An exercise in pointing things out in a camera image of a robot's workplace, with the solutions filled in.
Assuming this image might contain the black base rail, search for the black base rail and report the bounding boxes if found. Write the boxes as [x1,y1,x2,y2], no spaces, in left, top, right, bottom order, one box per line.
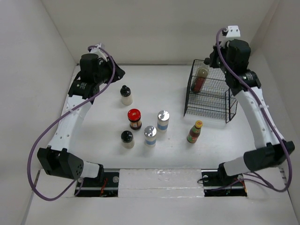
[75,169,247,198]

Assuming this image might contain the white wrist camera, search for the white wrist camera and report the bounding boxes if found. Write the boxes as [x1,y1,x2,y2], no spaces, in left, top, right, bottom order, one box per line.
[222,25,241,45]
[89,43,106,59]

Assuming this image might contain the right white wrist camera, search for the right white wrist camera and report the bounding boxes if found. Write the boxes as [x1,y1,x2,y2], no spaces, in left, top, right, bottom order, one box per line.
[222,25,241,45]

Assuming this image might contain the black cap shaker near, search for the black cap shaker near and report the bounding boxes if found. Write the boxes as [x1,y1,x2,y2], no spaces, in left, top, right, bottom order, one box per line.
[121,130,135,149]

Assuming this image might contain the black cap shaker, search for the black cap shaker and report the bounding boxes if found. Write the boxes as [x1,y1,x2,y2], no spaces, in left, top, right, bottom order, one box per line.
[121,130,135,149]
[120,85,133,105]

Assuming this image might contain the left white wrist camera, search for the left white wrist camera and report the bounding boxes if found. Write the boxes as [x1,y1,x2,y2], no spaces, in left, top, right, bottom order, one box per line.
[89,43,106,59]

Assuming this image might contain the purple cable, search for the purple cable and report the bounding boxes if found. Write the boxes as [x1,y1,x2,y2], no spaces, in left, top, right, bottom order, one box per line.
[27,46,117,202]
[215,28,293,193]

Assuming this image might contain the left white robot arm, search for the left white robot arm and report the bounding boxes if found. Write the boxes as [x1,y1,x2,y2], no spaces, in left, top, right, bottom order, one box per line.
[37,53,125,186]

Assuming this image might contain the tall dark sauce bottle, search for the tall dark sauce bottle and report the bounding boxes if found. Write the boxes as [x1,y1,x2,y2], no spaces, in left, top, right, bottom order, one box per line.
[191,58,210,93]

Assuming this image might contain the black wire rack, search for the black wire rack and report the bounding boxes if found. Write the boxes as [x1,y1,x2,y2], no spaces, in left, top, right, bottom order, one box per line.
[184,59,238,123]

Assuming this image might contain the yellow cap chili sauce bottle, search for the yellow cap chili sauce bottle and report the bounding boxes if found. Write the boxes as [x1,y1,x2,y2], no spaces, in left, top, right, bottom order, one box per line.
[187,120,203,143]

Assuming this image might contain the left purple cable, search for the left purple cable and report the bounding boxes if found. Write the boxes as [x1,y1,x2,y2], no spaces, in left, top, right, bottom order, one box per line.
[27,46,117,202]

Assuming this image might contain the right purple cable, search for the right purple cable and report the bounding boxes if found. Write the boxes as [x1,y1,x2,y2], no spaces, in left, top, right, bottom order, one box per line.
[215,28,293,193]

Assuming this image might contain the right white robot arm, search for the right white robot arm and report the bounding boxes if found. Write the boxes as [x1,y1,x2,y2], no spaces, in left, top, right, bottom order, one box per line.
[210,39,295,185]

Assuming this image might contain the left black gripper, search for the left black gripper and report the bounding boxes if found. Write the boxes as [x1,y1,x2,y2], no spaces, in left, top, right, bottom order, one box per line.
[95,56,125,85]

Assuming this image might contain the black cap shaker far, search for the black cap shaker far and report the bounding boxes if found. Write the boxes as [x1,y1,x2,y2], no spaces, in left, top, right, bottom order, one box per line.
[120,85,133,105]

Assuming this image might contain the silver cap blue label shaker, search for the silver cap blue label shaker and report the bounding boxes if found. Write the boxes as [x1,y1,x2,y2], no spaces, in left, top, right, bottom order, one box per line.
[157,110,170,133]
[144,126,157,147]

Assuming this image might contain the red lid sauce jar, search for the red lid sauce jar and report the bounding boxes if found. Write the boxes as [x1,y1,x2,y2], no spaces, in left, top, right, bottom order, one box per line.
[127,109,142,130]

